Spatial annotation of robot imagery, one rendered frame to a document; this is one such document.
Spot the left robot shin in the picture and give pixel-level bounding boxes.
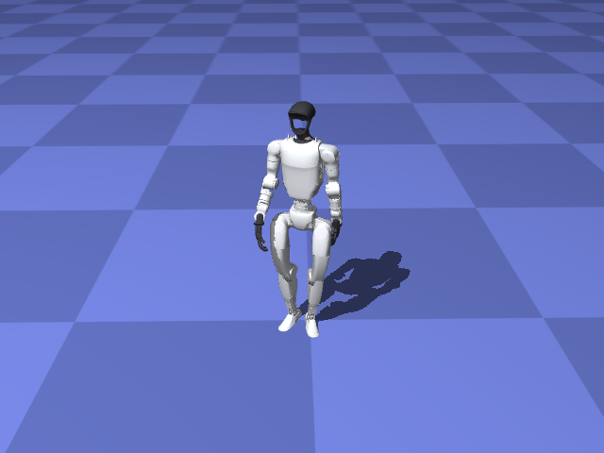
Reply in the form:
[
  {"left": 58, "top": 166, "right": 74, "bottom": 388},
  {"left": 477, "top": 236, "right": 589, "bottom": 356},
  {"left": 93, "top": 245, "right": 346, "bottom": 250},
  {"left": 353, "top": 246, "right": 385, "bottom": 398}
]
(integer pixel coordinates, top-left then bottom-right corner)
[{"left": 308, "top": 280, "right": 324, "bottom": 320}]

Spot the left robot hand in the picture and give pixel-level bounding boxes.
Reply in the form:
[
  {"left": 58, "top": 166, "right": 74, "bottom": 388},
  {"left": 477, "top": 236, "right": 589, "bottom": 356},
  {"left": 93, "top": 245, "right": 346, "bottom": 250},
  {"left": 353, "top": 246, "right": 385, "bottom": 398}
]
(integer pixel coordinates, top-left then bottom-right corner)
[{"left": 331, "top": 219, "right": 342, "bottom": 245}]

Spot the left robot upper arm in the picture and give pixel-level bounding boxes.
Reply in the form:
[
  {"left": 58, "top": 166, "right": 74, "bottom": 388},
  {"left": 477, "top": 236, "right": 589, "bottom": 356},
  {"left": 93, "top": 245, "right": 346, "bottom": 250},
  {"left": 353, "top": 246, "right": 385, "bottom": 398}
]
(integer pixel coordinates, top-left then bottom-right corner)
[{"left": 319, "top": 143, "right": 340, "bottom": 196}]

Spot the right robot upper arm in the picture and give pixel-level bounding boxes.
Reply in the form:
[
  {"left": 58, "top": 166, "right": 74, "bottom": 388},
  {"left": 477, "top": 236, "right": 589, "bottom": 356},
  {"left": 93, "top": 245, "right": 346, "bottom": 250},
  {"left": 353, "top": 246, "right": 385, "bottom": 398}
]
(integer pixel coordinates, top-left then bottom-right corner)
[{"left": 263, "top": 140, "right": 284, "bottom": 190}]

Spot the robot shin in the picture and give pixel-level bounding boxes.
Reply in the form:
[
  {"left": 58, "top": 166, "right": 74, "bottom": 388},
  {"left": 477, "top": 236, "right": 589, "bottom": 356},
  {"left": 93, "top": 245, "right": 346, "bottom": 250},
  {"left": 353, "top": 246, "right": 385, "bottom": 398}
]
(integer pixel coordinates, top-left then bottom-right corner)
[
  {"left": 308, "top": 280, "right": 324, "bottom": 320},
  {"left": 278, "top": 274, "right": 297, "bottom": 316}
]

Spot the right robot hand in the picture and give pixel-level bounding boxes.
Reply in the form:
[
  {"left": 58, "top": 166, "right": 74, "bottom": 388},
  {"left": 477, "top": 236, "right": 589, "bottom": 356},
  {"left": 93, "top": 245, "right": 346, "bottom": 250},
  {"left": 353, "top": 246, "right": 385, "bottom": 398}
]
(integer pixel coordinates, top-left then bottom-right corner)
[{"left": 254, "top": 213, "right": 268, "bottom": 251}]

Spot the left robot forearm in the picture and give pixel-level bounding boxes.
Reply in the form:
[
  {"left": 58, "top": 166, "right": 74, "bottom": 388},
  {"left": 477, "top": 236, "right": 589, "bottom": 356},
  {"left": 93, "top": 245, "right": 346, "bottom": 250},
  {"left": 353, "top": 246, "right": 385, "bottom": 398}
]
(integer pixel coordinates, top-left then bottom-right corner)
[{"left": 328, "top": 183, "right": 343, "bottom": 224}]

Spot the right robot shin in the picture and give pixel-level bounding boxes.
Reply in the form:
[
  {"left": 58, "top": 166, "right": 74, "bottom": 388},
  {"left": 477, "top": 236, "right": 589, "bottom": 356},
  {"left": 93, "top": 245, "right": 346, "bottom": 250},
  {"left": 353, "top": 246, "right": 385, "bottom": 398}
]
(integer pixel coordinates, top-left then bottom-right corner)
[{"left": 278, "top": 274, "right": 297, "bottom": 316}]

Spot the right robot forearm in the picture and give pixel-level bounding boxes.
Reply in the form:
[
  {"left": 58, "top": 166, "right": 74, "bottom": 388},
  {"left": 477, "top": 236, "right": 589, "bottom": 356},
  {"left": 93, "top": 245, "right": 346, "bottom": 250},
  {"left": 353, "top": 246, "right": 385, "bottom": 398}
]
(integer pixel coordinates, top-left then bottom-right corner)
[{"left": 254, "top": 179, "right": 273, "bottom": 221}]

